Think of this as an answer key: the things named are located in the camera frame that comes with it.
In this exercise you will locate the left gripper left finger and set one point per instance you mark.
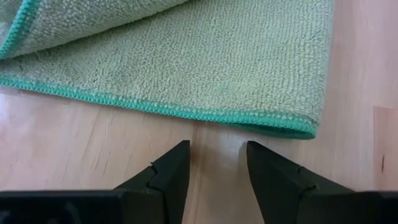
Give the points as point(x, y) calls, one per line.
point(149, 199)

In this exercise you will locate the pale green teal-edged towel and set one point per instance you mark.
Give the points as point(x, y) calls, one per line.
point(186, 62)

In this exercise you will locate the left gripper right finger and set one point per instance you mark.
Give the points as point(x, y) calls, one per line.
point(289, 196)

